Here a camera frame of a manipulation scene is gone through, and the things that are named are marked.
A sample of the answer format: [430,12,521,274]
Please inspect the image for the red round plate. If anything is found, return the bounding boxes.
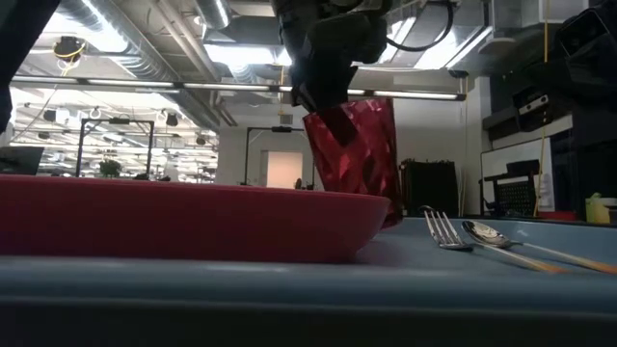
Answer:
[0,173,392,265]

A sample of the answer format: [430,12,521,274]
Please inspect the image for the black frame with top camera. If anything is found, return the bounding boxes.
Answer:
[244,125,318,190]

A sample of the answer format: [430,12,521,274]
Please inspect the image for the white wall board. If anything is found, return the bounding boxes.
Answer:
[481,136,555,211]

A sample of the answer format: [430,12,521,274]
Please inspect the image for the small red flat object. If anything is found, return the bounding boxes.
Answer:
[538,210,578,223]

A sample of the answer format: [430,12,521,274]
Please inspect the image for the silver spoon with gold handle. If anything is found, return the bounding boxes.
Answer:
[461,219,617,277]

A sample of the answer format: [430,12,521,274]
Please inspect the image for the black reel with yellow cable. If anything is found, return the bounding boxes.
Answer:
[51,35,89,65]

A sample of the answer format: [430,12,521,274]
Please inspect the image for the black tall cabinet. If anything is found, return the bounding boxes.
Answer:
[398,158,460,219]

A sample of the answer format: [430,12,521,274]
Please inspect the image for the long linear ceiling light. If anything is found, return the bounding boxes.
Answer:
[9,75,468,102]

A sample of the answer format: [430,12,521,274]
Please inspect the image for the silver fork with gold handle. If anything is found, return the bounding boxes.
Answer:
[417,204,571,276]

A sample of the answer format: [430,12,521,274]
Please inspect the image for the blue plastic tray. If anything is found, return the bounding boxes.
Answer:
[0,216,617,309]

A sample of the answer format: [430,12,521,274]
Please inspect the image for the round silver air duct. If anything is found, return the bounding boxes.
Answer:
[194,0,230,31]

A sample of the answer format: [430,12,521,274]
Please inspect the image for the yellow-green plastic bottle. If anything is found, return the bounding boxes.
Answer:
[584,191,612,226]

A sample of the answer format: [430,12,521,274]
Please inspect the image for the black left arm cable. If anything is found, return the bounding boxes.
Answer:
[384,0,457,54]

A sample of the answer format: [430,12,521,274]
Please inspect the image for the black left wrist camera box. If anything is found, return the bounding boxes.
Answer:
[357,13,389,66]

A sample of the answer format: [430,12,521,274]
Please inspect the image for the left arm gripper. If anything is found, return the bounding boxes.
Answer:
[271,0,367,147]

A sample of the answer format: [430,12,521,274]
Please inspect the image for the potted green plant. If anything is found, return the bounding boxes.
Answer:
[98,158,123,179]

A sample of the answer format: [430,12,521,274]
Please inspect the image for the dark desk monitor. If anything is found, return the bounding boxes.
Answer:
[0,145,46,176]

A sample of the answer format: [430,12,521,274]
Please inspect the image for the black perforated metal cart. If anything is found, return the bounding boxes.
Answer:
[478,158,542,219]

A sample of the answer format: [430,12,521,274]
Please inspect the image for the black wide metal frame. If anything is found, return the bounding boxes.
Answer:
[73,117,156,180]

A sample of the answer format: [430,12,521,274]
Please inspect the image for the red faceted plastic cup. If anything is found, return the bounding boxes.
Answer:
[302,97,405,229]

